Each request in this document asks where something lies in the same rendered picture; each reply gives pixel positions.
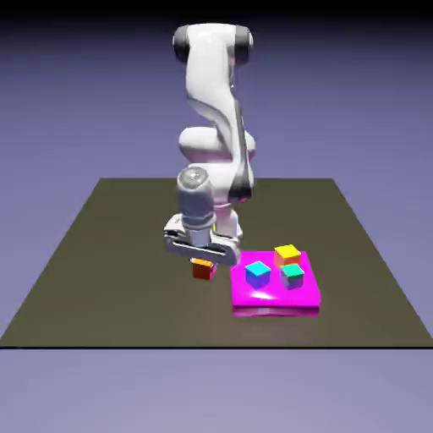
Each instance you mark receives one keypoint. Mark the small cyan cube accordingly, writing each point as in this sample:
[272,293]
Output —
[257,274]

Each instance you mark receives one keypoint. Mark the small orange cube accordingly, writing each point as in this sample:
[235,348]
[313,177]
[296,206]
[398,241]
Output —
[202,270]

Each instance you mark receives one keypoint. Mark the small yellow cube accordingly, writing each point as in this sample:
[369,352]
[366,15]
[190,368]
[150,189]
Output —
[287,253]

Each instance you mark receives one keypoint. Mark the large magenta box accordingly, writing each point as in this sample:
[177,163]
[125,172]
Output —
[270,297]

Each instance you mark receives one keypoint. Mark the small green cube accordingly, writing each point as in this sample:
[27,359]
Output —
[293,276]

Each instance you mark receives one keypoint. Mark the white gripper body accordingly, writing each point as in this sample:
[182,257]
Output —
[225,256]

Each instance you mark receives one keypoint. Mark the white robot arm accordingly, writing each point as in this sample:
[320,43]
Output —
[209,84]

